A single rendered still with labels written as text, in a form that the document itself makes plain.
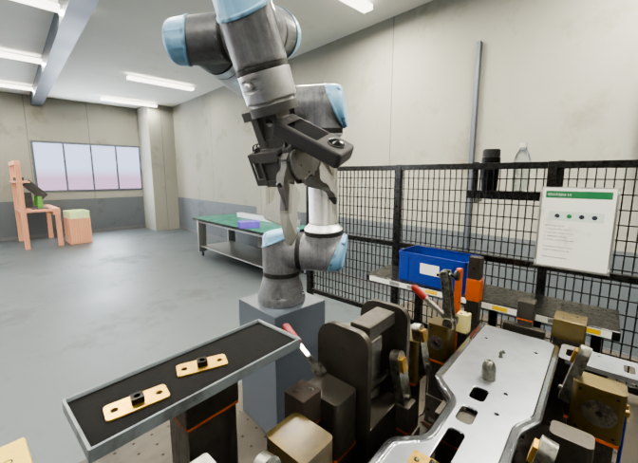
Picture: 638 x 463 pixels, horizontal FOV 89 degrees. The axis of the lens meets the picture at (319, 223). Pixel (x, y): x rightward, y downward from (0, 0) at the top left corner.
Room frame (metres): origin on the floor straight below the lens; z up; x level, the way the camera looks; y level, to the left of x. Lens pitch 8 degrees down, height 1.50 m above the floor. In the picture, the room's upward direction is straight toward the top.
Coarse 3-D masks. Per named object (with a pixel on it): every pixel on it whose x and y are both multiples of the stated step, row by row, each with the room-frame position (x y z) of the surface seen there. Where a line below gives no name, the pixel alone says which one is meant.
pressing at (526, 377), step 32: (480, 352) 0.86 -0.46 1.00; (512, 352) 0.86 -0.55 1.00; (544, 352) 0.86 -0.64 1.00; (448, 384) 0.71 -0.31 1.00; (480, 384) 0.71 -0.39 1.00; (512, 384) 0.71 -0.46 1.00; (544, 384) 0.72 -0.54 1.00; (448, 416) 0.61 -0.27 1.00; (480, 416) 0.61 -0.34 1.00; (512, 416) 0.61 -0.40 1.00; (384, 448) 0.53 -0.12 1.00; (416, 448) 0.53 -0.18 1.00; (480, 448) 0.53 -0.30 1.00; (512, 448) 0.53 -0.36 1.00
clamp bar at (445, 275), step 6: (444, 270) 0.94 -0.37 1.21; (450, 270) 0.94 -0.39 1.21; (456, 270) 0.92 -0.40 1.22; (444, 276) 0.93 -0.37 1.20; (450, 276) 0.92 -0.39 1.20; (456, 276) 0.91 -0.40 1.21; (444, 282) 0.92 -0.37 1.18; (450, 282) 0.94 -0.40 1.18; (444, 288) 0.92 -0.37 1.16; (450, 288) 0.94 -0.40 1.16; (444, 294) 0.92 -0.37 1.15; (450, 294) 0.94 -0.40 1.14; (444, 300) 0.92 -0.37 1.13; (450, 300) 0.92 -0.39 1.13; (444, 306) 0.92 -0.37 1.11; (450, 306) 0.91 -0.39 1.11; (444, 312) 0.92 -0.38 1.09; (450, 312) 0.91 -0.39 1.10; (444, 318) 0.92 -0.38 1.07; (450, 318) 0.91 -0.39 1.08; (456, 324) 0.93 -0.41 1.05
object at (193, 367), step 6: (222, 354) 0.57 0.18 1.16; (198, 360) 0.54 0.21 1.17; (204, 360) 0.54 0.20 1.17; (210, 360) 0.55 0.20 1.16; (216, 360) 0.55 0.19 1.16; (222, 360) 0.55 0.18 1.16; (180, 366) 0.53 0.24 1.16; (186, 366) 0.53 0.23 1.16; (192, 366) 0.53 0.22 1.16; (198, 366) 0.53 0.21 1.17; (204, 366) 0.53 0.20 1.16; (210, 366) 0.53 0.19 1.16; (216, 366) 0.53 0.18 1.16; (180, 372) 0.51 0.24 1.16; (186, 372) 0.51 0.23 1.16; (192, 372) 0.51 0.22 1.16; (198, 372) 0.52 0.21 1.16
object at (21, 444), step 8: (16, 440) 0.37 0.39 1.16; (24, 440) 0.37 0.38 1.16; (0, 448) 0.36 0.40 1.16; (8, 448) 0.36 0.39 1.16; (16, 448) 0.36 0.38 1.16; (24, 448) 0.36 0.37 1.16; (0, 456) 0.35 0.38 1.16; (8, 456) 0.35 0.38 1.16; (16, 456) 0.35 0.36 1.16; (24, 456) 0.35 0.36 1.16
